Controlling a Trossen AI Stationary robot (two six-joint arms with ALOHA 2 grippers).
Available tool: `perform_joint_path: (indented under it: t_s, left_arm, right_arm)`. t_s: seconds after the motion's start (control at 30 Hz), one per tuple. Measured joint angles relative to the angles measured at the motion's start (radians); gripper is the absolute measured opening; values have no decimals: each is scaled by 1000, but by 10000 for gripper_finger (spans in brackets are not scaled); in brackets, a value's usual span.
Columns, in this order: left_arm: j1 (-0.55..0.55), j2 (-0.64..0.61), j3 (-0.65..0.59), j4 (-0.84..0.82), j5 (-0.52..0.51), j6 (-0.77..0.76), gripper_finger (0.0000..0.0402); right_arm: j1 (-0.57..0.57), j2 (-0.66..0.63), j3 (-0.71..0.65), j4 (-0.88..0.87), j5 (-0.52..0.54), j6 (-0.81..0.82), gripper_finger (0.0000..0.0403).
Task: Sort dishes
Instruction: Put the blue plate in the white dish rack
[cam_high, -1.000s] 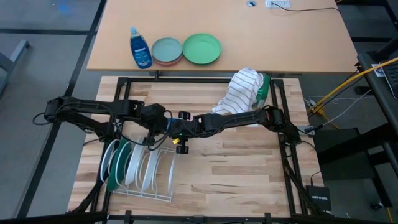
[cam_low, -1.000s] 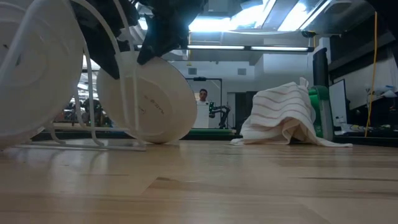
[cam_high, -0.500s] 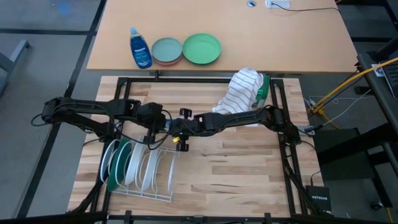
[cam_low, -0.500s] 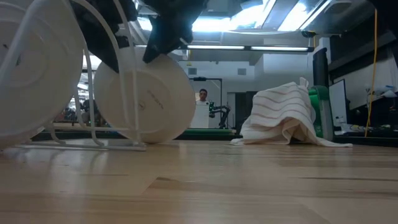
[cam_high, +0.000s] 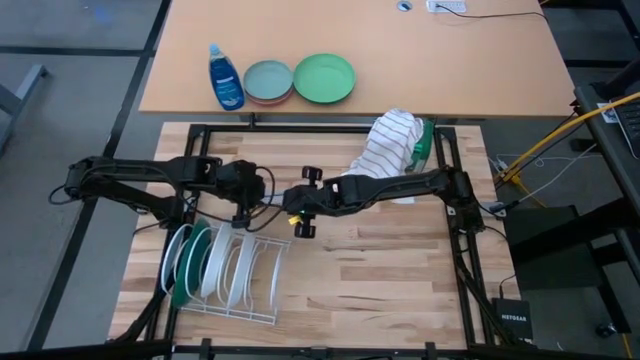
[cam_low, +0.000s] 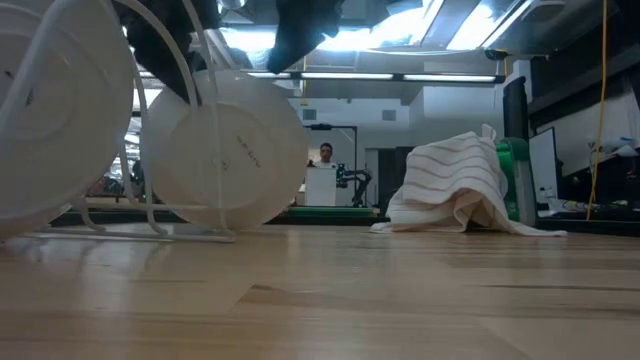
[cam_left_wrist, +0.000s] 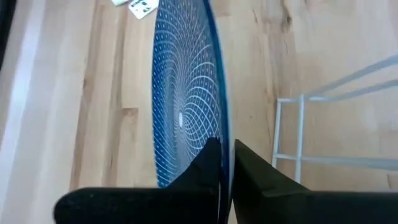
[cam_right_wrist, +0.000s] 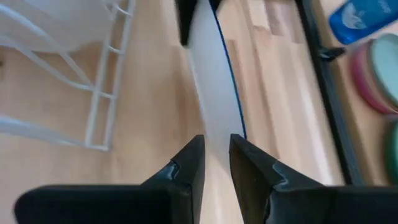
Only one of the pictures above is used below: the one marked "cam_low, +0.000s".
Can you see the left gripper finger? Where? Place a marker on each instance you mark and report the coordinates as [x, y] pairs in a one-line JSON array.
[[180, 75]]

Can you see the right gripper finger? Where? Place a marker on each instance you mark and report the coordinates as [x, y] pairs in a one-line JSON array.
[[305, 25]]

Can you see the white ceramic plate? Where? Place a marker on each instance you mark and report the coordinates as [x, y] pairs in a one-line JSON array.
[[75, 125], [250, 165]]

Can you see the background black robot arm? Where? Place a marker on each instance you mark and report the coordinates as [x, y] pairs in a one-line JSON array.
[[357, 177]]

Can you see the LED light bar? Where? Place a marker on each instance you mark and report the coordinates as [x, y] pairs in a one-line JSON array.
[[350, 76]]

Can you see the person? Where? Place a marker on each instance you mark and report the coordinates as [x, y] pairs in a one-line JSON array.
[[326, 152]]

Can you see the white box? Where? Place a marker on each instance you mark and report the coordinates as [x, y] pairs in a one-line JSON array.
[[320, 187]]

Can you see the striped white dish towel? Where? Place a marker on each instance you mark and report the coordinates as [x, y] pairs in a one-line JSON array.
[[450, 175]]

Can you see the green plastic container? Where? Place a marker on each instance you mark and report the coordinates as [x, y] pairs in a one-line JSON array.
[[520, 190]]

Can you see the white board panel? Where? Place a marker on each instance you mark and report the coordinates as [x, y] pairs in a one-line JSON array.
[[542, 165]]

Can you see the white plastic bag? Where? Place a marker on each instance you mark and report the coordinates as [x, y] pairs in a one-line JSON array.
[[620, 150]]

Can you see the black aluminium table frame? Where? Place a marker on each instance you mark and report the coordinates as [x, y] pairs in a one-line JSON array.
[[590, 227]]

